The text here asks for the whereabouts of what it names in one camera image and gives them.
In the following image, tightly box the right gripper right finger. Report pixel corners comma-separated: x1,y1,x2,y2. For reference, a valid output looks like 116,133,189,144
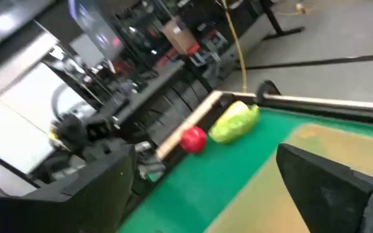
276,144,373,233

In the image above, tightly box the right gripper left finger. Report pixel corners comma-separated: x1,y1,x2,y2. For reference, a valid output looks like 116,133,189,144
0,142,137,233

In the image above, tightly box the light green cucumber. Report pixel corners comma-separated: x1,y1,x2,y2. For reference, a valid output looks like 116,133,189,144
208,100,260,146

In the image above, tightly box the red apple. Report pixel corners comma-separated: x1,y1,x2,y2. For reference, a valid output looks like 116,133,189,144
179,125,208,155

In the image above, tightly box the white table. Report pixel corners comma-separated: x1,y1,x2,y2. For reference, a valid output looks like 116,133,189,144
0,61,90,175

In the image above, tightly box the green table mat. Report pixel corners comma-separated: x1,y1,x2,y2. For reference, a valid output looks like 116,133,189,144
118,108,373,233

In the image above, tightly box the grey desk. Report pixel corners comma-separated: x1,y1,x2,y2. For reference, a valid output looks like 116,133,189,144
108,60,190,126

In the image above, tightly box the computer monitor pink screen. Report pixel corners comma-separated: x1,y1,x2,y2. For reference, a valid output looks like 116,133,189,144
68,0,124,61

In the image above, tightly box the black floor stand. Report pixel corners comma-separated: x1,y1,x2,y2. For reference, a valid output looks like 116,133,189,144
259,0,306,41

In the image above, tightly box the brown cardboard carton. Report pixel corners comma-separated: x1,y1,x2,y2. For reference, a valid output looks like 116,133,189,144
162,17,200,54

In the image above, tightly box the silver table edge rail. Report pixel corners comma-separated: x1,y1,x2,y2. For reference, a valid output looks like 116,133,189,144
221,90,373,114

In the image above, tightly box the yellow hanging cable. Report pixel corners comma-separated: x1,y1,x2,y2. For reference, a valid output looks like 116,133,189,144
220,0,248,93

